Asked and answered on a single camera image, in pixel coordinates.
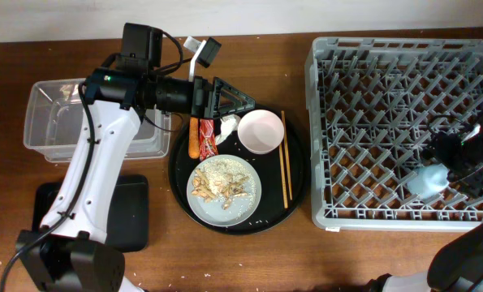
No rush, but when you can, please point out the light blue cup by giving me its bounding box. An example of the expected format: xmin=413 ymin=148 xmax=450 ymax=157
xmin=407 ymin=164 xmax=450 ymax=200

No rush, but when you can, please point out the white pink bowl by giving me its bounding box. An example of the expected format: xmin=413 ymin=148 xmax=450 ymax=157
xmin=237 ymin=109 xmax=284 ymax=155

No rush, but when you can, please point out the wooden chopstick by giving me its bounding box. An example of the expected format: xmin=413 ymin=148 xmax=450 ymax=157
xmin=278 ymin=144 xmax=288 ymax=209
xmin=281 ymin=110 xmax=293 ymax=201

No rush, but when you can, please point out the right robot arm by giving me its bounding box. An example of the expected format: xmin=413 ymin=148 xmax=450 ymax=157
xmin=360 ymin=110 xmax=483 ymax=291

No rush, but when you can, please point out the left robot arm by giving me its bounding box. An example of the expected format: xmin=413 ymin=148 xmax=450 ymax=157
xmin=14 ymin=23 xmax=256 ymax=291

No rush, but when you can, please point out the grey dishwasher rack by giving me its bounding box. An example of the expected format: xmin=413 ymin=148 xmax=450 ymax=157
xmin=304 ymin=36 xmax=483 ymax=232

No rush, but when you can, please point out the crumpled white tissue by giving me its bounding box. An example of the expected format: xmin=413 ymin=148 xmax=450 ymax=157
xmin=215 ymin=114 xmax=241 ymax=145

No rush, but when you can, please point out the orange carrot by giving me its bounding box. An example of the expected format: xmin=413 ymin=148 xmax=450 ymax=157
xmin=188 ymin=118 xmax=200 ymax=159

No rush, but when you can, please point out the red snack wrapper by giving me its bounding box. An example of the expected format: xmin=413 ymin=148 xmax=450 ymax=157
xmin=199 ymin=119 xmax=218 ymax=161

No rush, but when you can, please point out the round black tray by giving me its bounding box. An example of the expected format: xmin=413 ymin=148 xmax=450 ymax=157
xmin=169 ymin=110 xmax=311 ymax=235

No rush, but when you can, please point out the grey plate with food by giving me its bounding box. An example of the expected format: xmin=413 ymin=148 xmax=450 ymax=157
xmin=184 ymin=155 xmax=262 ymax=228

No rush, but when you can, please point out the clear plastic bin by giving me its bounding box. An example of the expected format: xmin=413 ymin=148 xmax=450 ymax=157
xmin=24 ymin=79 xmax=171 ymax=163

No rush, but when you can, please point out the black rectangular tray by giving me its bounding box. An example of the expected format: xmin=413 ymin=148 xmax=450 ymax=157
xmin=32 ymin=174 xmax=149 ymax=253

